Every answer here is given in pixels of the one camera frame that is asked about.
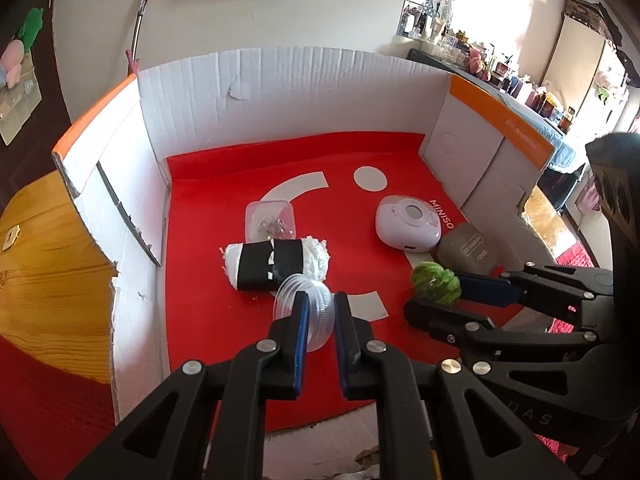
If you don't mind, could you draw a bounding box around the orange and white cardboard box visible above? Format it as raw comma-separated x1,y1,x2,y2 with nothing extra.
52,46,556,466

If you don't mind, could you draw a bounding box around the small square clear plastic container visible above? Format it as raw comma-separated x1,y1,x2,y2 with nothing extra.
245,200,296,241

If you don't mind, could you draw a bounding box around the round clear plastic lid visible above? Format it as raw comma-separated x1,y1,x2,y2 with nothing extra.
272,272,333,353

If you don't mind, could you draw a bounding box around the red knitted mat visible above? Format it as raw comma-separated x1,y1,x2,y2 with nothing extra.
0,240,596,480

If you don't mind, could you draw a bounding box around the pale pink plush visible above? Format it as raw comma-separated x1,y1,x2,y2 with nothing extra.
0,40,26,86

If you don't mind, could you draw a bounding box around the dark brown door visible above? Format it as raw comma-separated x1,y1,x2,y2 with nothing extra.
0,0,76,221

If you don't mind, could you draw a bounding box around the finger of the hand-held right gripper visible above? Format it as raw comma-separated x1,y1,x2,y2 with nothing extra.
452,262,613,321
404,297,596,361

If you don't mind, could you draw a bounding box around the grey earbud case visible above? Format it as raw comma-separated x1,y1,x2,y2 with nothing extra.
436,224,493,276

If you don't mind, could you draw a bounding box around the white wardrobe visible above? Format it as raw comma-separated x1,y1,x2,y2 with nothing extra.
540,0,640,136

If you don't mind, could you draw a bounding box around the pink hanging cloth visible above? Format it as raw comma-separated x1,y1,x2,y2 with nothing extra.
575,175,601,216

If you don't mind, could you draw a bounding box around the pale pink round device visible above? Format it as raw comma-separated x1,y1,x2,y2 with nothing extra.
375,194,443,252

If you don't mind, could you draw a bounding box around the brown paper envelope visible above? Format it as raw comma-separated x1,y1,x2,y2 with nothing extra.
0,60,43,146

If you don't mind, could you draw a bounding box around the row of bottles and jars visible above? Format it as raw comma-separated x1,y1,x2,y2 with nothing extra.
397,0,581,133

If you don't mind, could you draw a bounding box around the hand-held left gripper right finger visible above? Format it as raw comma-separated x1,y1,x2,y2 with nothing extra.
332,291,581,480

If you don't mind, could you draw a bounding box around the white fluffy roll black tape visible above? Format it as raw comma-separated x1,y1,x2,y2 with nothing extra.
220,236,333,292

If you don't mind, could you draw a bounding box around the green yarn pompom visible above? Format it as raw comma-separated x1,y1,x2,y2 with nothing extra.
411,260,461,306

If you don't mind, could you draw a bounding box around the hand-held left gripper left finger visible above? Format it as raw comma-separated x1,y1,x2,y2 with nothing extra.
65,291,311,480

